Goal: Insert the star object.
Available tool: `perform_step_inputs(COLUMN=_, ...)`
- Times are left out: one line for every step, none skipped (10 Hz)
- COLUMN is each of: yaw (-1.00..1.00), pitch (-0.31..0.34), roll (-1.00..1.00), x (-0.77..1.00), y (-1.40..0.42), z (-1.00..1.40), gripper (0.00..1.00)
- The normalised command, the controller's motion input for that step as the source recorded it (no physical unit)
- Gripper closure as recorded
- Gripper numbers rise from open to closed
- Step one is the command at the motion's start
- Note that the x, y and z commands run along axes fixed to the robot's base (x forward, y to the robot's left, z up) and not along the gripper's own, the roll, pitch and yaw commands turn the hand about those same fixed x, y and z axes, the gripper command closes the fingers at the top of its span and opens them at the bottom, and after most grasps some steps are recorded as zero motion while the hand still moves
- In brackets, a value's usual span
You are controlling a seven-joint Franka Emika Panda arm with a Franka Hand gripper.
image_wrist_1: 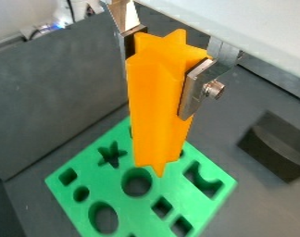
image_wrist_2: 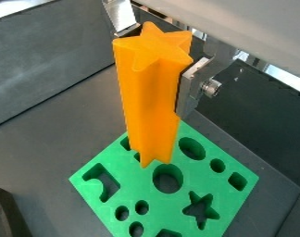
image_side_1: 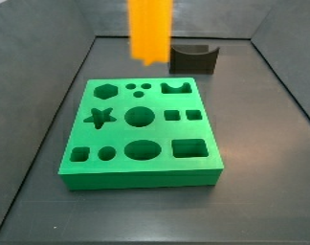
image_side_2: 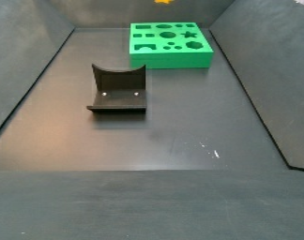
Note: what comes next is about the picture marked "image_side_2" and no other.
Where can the green shape sorter box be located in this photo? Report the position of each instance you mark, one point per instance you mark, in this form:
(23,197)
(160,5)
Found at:
(168,45)

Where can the yellow star object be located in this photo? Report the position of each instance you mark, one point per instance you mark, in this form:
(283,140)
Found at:
(162,1)

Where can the black curved holder bracket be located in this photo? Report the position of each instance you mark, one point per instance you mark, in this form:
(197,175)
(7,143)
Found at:
(120,90)

